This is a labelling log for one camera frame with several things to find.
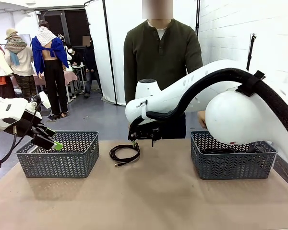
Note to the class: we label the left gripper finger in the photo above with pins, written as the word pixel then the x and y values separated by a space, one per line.
pixel 46 132
pixel 48 143

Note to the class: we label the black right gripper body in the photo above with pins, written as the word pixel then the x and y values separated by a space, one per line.
pixel 147 132

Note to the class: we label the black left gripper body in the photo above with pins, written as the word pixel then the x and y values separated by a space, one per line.
pixel 28 124

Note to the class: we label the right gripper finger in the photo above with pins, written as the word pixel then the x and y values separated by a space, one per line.
pixel 133 136
pixel 154 140

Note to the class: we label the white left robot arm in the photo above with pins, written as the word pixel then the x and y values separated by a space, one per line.
pixel 0 110

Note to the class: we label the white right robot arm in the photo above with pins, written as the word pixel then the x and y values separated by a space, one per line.
pixel 230 119

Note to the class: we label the person's right forearm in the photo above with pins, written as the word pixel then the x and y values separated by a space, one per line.
pixel 129 92

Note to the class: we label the person's left hand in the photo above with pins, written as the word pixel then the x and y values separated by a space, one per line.
pixel 202 118

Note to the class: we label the grey plastic lattice basket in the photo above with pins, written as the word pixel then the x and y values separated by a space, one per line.
pixel 230 167
pixel 62 165

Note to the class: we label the mannequin with blue jacket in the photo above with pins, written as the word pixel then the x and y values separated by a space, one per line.
pixel 50 79

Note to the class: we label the table with pink cloth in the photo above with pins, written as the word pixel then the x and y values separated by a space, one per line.
pixel 70 76

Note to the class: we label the mannequin with patterned scarf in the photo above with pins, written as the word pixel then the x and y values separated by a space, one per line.
pixel 21 60

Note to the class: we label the small white desk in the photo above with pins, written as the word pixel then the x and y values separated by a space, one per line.
pixel 79 67

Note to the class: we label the person in dark green shirt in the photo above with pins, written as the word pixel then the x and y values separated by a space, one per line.
pixel 160 60

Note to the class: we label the seated person with mask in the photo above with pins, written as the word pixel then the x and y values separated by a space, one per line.
pixel 74 56

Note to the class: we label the walking person in dark clothes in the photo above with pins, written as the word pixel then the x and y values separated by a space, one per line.
pixel 91 64

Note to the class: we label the long black backdrop pole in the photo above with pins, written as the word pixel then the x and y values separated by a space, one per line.
pixel 109 48

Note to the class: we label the white backdrop screen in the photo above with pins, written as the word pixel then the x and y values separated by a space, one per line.
pixel 117 36

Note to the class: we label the black braided right arm sleeve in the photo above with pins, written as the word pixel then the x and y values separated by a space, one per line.
pixel 273 102

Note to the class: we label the short black backdrop pole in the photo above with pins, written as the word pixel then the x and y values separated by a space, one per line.
pixel 198 14

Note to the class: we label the black tripod stand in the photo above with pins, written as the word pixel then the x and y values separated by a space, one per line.
pixel 250 52

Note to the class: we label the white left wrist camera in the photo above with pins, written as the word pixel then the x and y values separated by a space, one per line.
pixel 45 100

